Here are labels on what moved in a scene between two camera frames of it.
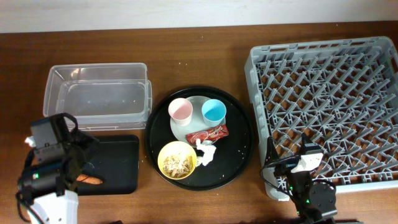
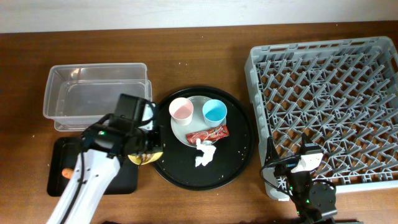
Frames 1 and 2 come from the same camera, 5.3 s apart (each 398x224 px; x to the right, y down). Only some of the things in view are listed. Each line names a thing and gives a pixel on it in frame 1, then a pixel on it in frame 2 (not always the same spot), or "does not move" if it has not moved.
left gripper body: x=83 y=144 → x=152 y=140
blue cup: x=214 y=112 does not move
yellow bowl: x=176 y=160 → x=143 y=158
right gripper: x=273 y=157 does not move
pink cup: x=181 y=111 does not move
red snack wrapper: x=212 y=135 does not move
